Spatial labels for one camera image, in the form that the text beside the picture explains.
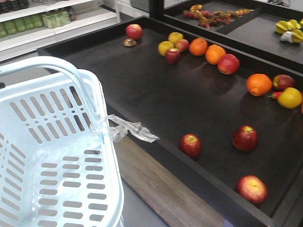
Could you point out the light blue plastic basket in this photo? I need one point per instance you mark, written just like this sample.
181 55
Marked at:
58 165

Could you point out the clear plastic bag strip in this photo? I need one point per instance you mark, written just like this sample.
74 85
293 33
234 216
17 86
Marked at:
117 128

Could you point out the dark red apple near edge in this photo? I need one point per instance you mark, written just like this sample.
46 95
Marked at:
191 145

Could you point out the black wooden produce display stand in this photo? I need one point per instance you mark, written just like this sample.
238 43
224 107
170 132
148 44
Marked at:
192 96

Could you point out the small dark red apple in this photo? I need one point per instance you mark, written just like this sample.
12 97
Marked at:
172 56

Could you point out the orange in back row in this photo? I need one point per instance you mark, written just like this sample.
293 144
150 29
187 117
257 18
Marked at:
198 47

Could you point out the large red apple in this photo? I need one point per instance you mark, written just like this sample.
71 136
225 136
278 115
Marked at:
228 64

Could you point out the cherry tomato vine bunch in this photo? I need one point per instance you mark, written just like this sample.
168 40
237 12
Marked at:
209 19

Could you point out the orange with green stem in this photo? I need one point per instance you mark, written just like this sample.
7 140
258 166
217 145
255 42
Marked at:
258 84

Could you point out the red chili pepper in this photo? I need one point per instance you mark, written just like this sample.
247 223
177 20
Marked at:
275 95

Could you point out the red yellow apple front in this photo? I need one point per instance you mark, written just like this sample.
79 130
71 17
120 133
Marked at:
252 189

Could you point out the red yellow apple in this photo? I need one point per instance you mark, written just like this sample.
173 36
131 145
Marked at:
282 82
252 189

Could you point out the row of green drink bottles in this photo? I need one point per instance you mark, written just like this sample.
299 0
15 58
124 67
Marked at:
49 19

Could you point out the white store shelving unit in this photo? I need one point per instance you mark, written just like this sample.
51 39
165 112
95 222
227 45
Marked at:
87 16

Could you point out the white garlic bulb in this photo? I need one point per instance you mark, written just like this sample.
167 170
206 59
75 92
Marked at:
287 37

